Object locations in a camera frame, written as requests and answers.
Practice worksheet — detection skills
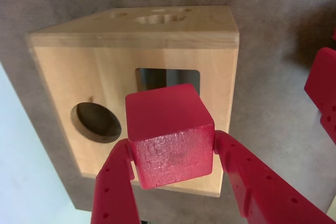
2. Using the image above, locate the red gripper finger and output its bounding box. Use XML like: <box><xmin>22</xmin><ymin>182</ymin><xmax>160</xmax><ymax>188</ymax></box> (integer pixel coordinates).
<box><xmin>214</xmin><ymin>130</ymin><xmax>336</xmax><ymax>224</ymax></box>
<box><xmin>90</xmin><ymin>140</ymin><xmax>141</xmax><ymax>224</ymax></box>

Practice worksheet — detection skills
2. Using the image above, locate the wooden shape sorter box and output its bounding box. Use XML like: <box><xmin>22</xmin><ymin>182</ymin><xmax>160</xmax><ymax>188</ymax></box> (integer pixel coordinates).
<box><xmin>26</xmin><ymin>5</ymin><xmax>241</xmax><ymax>198</ymax></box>

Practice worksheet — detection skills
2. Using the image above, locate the red cube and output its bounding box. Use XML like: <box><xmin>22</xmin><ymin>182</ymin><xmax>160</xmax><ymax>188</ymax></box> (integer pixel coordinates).
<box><xmin>124</xmin><ymin>83</ymin><xmax>215</xmax><ymax>190</ymax></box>

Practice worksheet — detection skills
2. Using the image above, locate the brown fibreboard base board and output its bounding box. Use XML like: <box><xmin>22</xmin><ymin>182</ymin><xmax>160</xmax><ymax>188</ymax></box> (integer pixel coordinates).
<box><xmin>0</xmin><ymin>0</ymin><xmax>336</xmax><ymax>224</ymax></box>

